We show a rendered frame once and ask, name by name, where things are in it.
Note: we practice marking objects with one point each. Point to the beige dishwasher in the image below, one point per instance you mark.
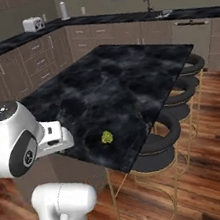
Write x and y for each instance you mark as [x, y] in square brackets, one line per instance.
[191, 39]

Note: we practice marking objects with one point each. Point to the beige island base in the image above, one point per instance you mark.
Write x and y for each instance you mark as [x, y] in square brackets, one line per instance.
[58, 174]

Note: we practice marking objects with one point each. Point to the beige narrow drawer stack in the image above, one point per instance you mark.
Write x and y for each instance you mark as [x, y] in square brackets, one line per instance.
[219, 46]

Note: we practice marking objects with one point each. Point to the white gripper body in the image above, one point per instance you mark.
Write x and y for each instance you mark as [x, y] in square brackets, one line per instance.
[60, 142]

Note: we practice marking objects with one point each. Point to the black stool gold frame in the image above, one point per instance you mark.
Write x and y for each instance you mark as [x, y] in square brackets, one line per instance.
[155, 148]
[194, 64]
[183, 93]

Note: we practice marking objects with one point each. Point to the white toaster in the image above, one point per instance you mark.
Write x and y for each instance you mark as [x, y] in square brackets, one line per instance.
[33, 24]

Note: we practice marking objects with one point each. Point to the beige cupboard run under sink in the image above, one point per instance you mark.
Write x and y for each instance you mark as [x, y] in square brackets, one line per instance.
[109, 34]

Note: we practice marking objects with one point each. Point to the white paper towel roll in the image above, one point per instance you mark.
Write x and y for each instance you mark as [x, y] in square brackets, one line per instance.
[64, 10]

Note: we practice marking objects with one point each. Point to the white wall socket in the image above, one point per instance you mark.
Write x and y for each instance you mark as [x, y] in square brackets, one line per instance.
[44, 17]
[83, 10]

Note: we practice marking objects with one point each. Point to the beige cupboard run long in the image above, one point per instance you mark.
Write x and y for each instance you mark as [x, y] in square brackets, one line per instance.
[24, 69]

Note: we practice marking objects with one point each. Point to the metal sink tap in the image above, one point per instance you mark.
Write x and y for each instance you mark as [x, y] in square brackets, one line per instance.
[148, 5]

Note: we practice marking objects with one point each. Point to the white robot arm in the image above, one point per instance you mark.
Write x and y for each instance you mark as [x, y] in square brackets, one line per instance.
[18, 154]

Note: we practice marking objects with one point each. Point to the yellow-green lumpy food item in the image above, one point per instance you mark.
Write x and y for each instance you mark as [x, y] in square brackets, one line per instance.
[107, 137]

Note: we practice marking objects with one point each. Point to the steel sink basin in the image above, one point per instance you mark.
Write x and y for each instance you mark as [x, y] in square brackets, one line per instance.
[163, 13]

